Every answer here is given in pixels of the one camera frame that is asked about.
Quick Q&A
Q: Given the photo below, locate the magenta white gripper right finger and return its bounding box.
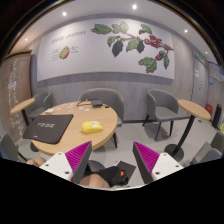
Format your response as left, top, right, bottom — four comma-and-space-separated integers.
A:
133, 142, 183, 184

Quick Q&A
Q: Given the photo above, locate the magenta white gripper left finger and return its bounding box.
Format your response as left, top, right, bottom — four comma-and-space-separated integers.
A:
40, 141, 92, 183

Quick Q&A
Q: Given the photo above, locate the yellow computer mouse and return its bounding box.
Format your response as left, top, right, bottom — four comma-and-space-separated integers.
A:
81, 121, 103, 134

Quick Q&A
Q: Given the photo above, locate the round wooden table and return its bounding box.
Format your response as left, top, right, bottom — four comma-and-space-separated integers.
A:
32, 102, 118, 156

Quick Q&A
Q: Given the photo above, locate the grey chair at right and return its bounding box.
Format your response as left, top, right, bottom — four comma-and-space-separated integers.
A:
143, 89, 179, 134

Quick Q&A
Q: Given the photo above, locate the grey chair lower right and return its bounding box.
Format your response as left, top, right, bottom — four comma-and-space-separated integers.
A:
191, 131, 224, 165

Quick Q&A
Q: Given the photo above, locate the grey chair lower left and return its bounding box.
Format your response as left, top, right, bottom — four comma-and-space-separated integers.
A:
0, 134, 26, 161

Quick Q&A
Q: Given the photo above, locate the black device on table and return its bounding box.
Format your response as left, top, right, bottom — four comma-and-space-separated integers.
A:
77, 99, 107, 108

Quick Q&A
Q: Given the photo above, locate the small round table right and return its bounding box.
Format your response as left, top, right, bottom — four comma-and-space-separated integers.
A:
165, 99, 211, 162

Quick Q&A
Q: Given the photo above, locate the small round table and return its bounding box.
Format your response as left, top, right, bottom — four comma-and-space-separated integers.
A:
165, 99, 211, 162
10, 98, 35, 125

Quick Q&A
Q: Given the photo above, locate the grey chair at left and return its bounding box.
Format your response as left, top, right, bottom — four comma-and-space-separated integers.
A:
27, 91, 52, 120

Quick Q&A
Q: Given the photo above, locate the small round table left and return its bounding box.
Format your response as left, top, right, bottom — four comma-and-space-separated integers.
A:
10, 98, 35, 125

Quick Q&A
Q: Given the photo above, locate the grey chair behind table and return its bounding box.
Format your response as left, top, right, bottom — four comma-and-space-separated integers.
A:
78, 88, 124, 127

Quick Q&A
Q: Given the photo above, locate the black bin far right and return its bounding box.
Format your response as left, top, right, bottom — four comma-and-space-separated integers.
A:
212, 104, 222, 128

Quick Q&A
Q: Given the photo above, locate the grey door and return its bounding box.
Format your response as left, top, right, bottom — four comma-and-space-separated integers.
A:
191, 53, 208, 107

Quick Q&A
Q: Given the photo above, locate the coffee plant wall mural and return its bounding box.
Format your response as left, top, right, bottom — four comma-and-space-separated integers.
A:
37, 18, 175, 81

